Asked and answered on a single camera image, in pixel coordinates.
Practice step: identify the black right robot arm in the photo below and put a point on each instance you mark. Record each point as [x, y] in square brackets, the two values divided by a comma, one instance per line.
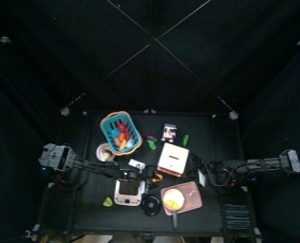
[258, 164]

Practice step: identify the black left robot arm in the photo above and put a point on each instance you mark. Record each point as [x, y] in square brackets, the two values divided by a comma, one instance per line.
[92, 166]

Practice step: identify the wooden box with red front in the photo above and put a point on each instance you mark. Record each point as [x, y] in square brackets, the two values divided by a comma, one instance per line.
[172, 158]

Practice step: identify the slim green toy vegetable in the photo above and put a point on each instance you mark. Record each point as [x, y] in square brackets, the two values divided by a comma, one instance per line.
[184, 140]

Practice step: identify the white bowl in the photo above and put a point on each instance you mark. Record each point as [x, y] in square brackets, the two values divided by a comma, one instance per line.
[172, 195]

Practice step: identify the white kitchen scale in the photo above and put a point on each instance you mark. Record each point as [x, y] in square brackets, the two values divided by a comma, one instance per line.
[128, 198]

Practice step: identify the black pot lid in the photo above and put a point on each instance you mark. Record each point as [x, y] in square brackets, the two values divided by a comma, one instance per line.
[151, 205]

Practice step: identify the lime green toy vegetable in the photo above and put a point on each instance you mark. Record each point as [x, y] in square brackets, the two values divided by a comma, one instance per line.
[151, 145]

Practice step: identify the small yellow toy piece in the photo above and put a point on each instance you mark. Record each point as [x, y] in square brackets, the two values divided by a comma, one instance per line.
[107, 155]

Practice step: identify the yellow food piece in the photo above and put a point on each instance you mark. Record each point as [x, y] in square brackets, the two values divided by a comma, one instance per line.
[171, 205]

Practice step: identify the yellow toy food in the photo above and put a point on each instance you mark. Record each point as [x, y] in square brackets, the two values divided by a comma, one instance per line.
[122, 145]

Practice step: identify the small purple toy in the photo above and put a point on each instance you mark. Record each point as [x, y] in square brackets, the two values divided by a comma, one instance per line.
[150, 137]

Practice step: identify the small pale round bowl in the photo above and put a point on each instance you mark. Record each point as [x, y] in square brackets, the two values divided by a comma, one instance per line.
[101, 150]

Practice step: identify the green toy lettuce leaf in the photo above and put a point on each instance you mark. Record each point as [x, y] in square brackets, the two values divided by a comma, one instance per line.
[107, 202]

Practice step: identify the orange toy food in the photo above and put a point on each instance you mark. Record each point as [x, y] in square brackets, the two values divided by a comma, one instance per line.
[120, 137]

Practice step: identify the red toy food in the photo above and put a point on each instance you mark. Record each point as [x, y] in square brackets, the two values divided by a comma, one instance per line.
[122, 127]

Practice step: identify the teal basket with orange rim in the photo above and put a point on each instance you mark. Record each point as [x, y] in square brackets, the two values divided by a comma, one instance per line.
[109, 126]

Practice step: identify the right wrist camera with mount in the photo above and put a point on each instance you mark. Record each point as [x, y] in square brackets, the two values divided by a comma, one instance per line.
[200, 177]

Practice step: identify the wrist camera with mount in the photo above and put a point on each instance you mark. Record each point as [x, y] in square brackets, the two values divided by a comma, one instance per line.
[200, 177]
[136, 163]

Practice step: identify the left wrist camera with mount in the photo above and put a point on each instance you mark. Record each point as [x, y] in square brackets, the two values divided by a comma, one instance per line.
[136, 163]

